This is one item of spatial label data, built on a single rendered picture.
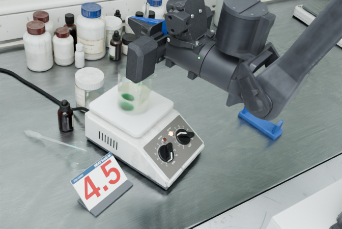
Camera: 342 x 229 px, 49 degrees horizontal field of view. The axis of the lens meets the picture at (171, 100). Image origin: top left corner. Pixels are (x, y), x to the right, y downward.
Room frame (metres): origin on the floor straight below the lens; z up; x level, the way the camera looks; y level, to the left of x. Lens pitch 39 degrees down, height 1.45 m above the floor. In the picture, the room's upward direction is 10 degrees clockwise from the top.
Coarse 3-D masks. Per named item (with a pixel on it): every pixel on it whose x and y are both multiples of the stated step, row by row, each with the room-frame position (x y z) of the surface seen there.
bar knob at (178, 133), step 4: (176, 132) 0.51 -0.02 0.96; (180, 132) 0.50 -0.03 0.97; (184, 132) 0.51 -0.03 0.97; (188, 132) 0.51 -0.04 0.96; (192, 132) 0.52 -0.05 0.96; (176, 136) 0.51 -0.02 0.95; (180, 136) 0.50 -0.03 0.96; (184, 136) 0.51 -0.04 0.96; (188, 136) 0.51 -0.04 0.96; (192, 136) 0.51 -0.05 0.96; (180, 140) 0.50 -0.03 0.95; (184, 140) 0.50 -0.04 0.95; (188, 140) 0.51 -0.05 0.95; (184, 144) 0.50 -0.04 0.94
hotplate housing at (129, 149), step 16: (176, 112) 0.56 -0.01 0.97; (96, 128) 0.49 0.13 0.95; (112, 128) 0.48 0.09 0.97; (160, 128) 0.51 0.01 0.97; (96, 144) 0.50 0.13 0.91; (112, 144) 0.48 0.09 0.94; (128, 144) 0.46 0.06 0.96; (144, 144) 0.46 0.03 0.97; (128, 160) 0.46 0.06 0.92; (144, 160) 0.44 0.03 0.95; (192, 160) 0.49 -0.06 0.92; (160, 176) 0.42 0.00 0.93; (176, 176) 0.44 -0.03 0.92
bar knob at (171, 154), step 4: (168, 144) 0.47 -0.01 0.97; (172, 144) 0.47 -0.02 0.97; (160, 148) 0.47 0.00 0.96; (164, 148) 0.47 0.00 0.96; (168, 148) 0.46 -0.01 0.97; (172, 148) 0.47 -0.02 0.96; (160, 152) 0.46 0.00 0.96; (164, 152) 0.46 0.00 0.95; (168, 152) 0.46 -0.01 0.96; (172, 152) 0.46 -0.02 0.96; (160, 156) 0.45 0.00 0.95; (164, 156) 0.46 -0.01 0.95; (168, 156) 0.45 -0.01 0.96; (172, 156) 0.45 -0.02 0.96; (164, 160) 0.45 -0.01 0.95; (168, 160) 0.45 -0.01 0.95
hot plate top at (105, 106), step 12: (108, 96) 0.55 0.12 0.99; (156, 96) 0.57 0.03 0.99; (96, 108) 0.51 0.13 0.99; (108, 108) 0.51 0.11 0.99; (156, 108) 0.54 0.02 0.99; (168, 108) 0.54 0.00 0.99; (108, 120) 0.49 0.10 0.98; (120, 120) 0.49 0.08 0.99; (132, 120) 0.49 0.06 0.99; (144, 120) 0.50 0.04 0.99; (156, 120) 0.51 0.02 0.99; (132, 132) 0.46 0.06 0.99; (144, 132) 0.47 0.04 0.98
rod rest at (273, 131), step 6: (240, 114) 0.66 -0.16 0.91; (246, 114) 0.66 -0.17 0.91; (246, 120) 0.65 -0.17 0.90; (252, 120) 0.64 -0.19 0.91; (258, 120) 0.64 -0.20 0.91; (264, 120) 0.65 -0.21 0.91; (282, 120) 0.63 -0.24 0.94; (258, 126) 0.63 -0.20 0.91; (264, 126) 0.63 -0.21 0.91; (270, 126) 0.63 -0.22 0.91; (276, 126) 0.61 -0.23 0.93; (264, 132) 0.62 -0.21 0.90; (270, 132) 0.61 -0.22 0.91; (276, 132) 0.61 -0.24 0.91
